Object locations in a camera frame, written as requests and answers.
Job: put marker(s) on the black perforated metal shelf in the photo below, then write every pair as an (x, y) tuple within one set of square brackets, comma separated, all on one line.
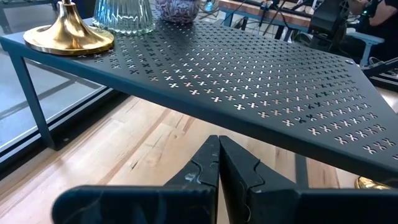
[(248, 77)]

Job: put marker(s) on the person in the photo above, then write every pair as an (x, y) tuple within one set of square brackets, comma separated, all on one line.
[(382, 18)]

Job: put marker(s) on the short brass candlestick holder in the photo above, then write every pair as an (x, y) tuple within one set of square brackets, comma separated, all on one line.
[(370, 184)]

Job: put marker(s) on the clear ribbed glass candle holder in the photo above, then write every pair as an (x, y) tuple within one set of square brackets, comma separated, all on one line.
[(124, 15)]

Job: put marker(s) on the patterned ceramic candle bowl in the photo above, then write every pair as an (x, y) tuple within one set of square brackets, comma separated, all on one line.
[(177, 11)]

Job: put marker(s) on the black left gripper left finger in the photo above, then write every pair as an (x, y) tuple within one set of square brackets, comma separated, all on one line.
[(186, 199)]

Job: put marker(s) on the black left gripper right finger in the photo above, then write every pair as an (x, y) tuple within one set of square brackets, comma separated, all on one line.
[(264, 202)]

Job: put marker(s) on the tall brass candlestick holder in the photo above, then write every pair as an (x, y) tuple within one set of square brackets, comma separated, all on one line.
[(68, 34)]

